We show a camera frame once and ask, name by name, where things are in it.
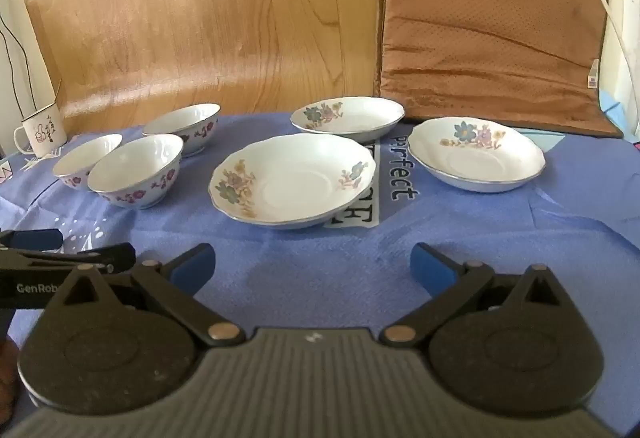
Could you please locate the white bowl with red flowers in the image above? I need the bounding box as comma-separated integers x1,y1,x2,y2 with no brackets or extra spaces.
87,134,184,211
142,103,222,158
53,133,124,192

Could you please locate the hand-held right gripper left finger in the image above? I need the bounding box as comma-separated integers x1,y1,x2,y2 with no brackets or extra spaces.
62,243,247,347

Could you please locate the brown seat cushion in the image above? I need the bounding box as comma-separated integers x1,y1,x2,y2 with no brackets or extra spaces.
372,0,625,139

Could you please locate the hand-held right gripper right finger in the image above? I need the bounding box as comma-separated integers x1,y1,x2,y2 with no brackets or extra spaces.
382,243,564,347

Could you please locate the thin black cable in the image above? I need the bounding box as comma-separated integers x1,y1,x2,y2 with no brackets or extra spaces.
0,12,32,120

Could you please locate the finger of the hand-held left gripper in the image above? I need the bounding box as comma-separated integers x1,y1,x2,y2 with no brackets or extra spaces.
20,242,137,275
0,228,64,252

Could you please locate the blue printed cloth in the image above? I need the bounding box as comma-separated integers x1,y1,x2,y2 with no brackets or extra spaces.
0,110,640,438

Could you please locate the white enamel mug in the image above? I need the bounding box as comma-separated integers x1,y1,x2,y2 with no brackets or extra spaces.
13,103,68,158

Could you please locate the white floral plate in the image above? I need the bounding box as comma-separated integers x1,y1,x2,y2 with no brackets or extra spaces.
208,134,377,231
408,117,545,193
290,96,406,143

